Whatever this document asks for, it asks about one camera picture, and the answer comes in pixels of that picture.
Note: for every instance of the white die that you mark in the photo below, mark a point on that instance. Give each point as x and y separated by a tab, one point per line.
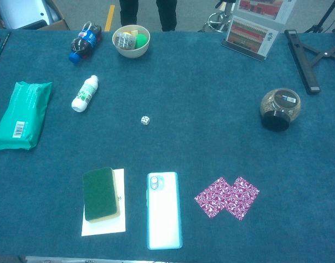
145	120

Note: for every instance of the white plastic bottle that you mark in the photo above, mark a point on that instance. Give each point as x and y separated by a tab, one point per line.
85	93

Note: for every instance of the cola bottle blue cap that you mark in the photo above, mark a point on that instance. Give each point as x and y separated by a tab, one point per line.
85	41

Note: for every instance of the teal felt table cover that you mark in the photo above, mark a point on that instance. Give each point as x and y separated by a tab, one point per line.
197	109

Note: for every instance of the purple patterned card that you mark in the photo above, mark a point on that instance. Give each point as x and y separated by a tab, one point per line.
244	197
211	198

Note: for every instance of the teal smartphone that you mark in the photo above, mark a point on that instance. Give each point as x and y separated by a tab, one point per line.
164	213

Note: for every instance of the beige bowl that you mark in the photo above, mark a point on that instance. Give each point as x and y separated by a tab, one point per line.
132	53

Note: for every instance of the green scouring sponge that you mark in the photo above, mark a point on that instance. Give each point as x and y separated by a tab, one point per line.
100	193

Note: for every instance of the green ball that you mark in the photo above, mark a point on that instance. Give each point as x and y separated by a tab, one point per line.
141	41

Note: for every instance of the clear plastic box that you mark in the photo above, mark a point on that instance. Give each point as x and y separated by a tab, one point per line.
125	41

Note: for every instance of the yellow foam block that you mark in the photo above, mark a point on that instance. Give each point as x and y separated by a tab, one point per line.
134	33

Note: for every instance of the white paper card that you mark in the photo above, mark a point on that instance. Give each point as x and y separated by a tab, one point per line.
112	227

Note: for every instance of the glass jar black lid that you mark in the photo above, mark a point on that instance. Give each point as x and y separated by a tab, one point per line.
279	109

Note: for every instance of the person in black trousers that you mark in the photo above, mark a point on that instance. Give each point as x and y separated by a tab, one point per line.
167	13

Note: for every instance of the clear acrylic display stand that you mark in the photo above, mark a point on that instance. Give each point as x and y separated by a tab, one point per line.
259	56

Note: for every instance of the chrome stool base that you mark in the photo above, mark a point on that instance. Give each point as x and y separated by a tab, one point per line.
220	19

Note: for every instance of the palace photo postcard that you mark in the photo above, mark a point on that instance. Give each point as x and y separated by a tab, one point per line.
249	35
260	6

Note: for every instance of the green wet wipes pack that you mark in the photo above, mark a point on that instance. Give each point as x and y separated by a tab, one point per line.
22	115

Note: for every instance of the black folding stand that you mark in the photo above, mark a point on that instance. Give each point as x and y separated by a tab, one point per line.
303	60

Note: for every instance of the cardboard box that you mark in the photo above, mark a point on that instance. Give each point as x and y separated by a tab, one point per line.
58	24

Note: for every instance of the dark pencil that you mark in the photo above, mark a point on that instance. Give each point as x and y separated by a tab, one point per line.
0	49

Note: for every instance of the black tripod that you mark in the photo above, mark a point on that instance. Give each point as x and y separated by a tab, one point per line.
320	22

